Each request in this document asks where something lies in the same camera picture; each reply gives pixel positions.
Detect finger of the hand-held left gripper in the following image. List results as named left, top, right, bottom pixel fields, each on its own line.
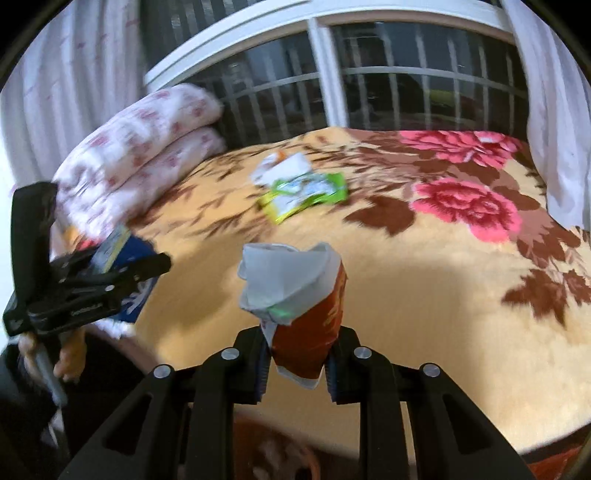
left=90, top=251, right=172, bottom=302

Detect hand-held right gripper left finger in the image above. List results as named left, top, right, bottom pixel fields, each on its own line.
left=60, top=328, right=273, bottom=480

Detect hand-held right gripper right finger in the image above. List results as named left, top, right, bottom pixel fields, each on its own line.
left=324, top=325, right=527, bottom=480

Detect blue and yellow snack packet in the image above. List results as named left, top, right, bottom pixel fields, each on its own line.
left=90, top=224, right=158, bottom=324

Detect brown trash basket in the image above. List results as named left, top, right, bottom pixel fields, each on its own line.
left=231, top=413, right=321, bottom=480

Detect person's left hand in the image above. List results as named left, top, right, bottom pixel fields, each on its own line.
left=18, top=330, right=86, bottom=384

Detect yellow floral blanket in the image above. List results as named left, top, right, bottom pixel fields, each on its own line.
left=83, top=127, right=591, bottom=462

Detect folded floral quilt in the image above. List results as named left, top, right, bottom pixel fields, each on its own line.
left=52, top=83, right=227, bottom=241

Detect white curtain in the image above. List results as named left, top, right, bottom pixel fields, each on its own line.
left=501, top=0, right=591, bottom=227
left=0, top=0, right=148, bottom=185

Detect green snack wrapper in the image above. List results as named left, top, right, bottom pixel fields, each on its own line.
left=257, top=172, right=348, bottom=225

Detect white and orange wrapper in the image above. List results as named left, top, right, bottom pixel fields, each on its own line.
left=250, top=151, right=311, bottom=185

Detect orange plastic bag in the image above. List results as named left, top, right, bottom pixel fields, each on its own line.
left=526, top=445, right=591, bottom=480

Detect metal window guard bars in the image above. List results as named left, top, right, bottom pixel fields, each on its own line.
left=203, top=23, right=532, bottom=144

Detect white window frame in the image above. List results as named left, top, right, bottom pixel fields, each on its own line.
left=143, top=0, right=513, bottom=129

